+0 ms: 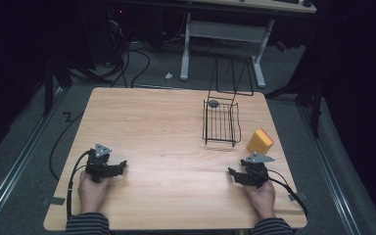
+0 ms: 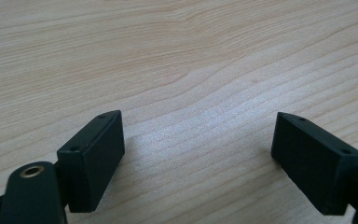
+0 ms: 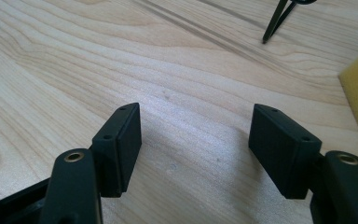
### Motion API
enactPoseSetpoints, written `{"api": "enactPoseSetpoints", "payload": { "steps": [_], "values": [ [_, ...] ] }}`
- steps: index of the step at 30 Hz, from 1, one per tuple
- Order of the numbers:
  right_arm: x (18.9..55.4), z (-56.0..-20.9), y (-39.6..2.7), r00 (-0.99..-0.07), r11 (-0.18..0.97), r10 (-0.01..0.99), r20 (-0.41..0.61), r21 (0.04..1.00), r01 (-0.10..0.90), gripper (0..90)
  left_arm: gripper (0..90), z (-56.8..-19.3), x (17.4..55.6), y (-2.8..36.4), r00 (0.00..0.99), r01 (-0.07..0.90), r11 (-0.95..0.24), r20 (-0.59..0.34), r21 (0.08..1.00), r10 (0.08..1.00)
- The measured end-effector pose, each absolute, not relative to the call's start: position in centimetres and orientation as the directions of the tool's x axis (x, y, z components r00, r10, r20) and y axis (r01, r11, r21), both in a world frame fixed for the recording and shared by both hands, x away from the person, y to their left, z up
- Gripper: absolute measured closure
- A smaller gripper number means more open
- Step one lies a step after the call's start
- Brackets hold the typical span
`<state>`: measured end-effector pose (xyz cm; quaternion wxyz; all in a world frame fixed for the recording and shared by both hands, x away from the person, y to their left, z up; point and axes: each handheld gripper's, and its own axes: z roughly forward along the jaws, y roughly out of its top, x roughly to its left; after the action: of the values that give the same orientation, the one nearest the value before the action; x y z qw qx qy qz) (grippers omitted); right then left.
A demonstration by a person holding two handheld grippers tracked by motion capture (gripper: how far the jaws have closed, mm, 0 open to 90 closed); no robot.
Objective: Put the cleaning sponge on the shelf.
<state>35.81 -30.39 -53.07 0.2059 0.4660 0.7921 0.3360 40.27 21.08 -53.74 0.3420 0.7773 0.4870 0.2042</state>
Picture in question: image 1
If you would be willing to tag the yellow sponge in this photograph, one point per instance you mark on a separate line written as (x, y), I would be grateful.
(259, 141)

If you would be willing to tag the white-legged desk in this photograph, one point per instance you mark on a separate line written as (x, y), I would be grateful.
(225, 31)

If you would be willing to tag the metal floor rail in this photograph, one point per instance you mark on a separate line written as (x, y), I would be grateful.
(11, 173)
(331, 173)

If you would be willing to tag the grey tape piece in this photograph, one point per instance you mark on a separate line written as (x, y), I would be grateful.
(56, 200)
(297, 196)

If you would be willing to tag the black metal stand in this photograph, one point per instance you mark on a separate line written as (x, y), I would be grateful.
(54, 81)
(306, 94)

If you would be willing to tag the person's right hand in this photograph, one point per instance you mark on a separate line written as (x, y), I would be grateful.
(262, 200)

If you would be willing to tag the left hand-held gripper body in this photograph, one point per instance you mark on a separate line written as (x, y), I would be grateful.
(97, 163)

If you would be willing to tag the person's left hand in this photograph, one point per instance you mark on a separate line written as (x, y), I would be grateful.
(92, 195)

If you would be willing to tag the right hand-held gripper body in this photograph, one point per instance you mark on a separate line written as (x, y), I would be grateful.
(256, 171)

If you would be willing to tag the grey round suction cup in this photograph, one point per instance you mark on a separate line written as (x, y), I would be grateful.
(213, 104)

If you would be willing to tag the white paper scrap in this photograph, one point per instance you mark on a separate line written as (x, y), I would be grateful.
(168, 75)

